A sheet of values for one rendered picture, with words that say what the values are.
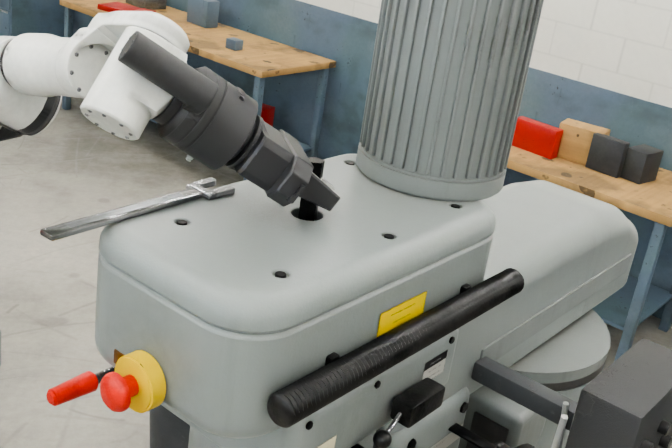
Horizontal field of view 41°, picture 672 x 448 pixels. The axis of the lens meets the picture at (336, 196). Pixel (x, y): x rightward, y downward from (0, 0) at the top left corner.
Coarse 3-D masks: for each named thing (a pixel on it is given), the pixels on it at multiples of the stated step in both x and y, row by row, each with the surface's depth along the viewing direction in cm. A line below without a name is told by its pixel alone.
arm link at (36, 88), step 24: (0, 48) 102; (24, 48) 99; (48, 48) 97; (0, 72) 103; (24, 72) 99; (48, 72) 96; (0, 96) 103; (24, 96) 105; (48, 96) 102; (72, 96) 97; (0, 120) 107; (24, 120) 107
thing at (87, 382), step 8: (112, 368) 100; (80, 376) 97; (88, 376) 97; (96, 376) 98; (64, 384) 95; (72, 384) 96; (80, 384) 96; (88, 384) 97; (96, 384) 98; (48, 392) 95; (56, 392) 94; (64, 392) 95; (72, 392) 95; (80, 392) 96; (88, 392) 97; (48, 400) 95; (56, 400) 94; (64, 400) 95
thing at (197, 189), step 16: (176, 192) 100; (192, 192) 101; (208, 192) 102; (224, 192) 103; (128, 208) 94; (144, 208) 95; (160, 208) 97; (64, 224) 89; (80, 224) 89; (96, 224) 90
